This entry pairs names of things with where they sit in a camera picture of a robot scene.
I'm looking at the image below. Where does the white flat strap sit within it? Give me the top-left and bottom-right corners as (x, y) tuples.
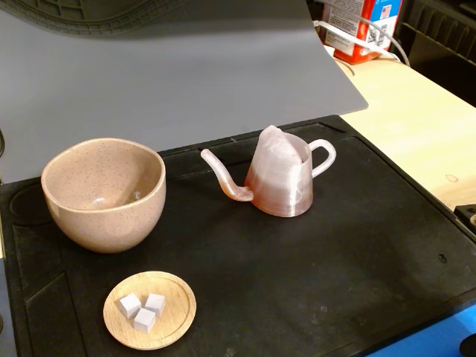
(312, 20), (401, 62)

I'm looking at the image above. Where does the white round cable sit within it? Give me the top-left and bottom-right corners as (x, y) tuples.
(358, 16), (412, 68)

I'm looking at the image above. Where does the black plastic block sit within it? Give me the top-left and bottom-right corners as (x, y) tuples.
(453, 203), (476, 236)

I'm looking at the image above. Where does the black plastic crate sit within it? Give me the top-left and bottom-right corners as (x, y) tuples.
(393, 0), (476, 109)

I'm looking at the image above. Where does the red and white carton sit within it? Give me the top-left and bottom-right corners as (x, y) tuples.
(320, 0), (405, 66)

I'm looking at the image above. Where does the speckled beige ceramic cup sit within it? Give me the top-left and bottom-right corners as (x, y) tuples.
(40, 137), (167, 254)

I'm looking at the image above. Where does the translucent pink plastic kettle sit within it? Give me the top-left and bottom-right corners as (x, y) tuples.
(200, 124), (337, 218)

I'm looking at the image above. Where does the grey silicone mat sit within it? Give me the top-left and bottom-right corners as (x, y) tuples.
(0, 0), (369, 185)

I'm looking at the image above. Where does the white sugar cube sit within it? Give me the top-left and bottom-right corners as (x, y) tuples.
(144, 292), (166, 318)
(132, 307), (157, 334)
(118, 292), (142, 320)

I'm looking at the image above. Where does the black silicone work mat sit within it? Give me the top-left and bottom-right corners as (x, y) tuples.
(0, 114), (476, 357)

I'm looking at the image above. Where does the blue mat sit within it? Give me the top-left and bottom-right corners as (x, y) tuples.
(366, 301), (476, 357)

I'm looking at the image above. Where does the round wooden saucer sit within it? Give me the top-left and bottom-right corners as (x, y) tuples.
(103, 270), (197, 351)

